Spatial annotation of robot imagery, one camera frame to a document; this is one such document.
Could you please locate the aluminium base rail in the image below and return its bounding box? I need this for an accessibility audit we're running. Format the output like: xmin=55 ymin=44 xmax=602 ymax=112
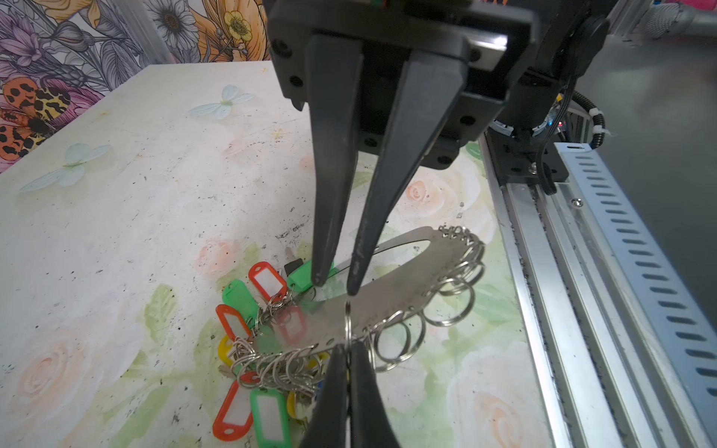
xmin=481 ymin=144 xmax=716 ymax=447

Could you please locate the white vented panel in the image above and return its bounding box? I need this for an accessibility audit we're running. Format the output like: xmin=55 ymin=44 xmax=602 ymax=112
xmin=556 ymin=143 xmax=716 ymax=431

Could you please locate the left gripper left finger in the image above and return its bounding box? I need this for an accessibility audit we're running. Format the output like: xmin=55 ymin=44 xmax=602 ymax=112
xmin=300 ymin=345 xmax=348 ymax=448

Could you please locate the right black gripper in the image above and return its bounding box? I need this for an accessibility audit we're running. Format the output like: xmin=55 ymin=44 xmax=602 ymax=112
xmin=265 ymin=1 xmax=538 ymax=296

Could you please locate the large metal keyring with keys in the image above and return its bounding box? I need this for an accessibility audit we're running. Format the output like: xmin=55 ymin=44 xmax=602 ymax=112
xmin=212 ymin=226 xmax=485 ymax=447

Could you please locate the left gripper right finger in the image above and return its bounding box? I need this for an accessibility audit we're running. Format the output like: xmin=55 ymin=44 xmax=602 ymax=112
xmin=349 ymin=343 xmax=400 ymax=448

